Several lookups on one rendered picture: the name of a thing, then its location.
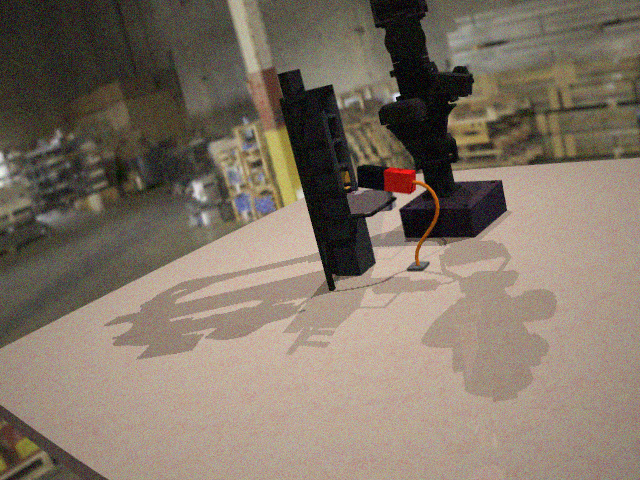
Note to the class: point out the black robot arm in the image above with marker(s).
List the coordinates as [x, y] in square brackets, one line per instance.
[405, 40]

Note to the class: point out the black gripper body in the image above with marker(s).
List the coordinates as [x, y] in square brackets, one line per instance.
[412, 103]

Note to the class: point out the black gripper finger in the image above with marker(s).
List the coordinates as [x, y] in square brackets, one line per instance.
[437, 124]
[411, 136]

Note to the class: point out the red plug with orange cord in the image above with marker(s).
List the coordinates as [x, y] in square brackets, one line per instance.
[395, 180]

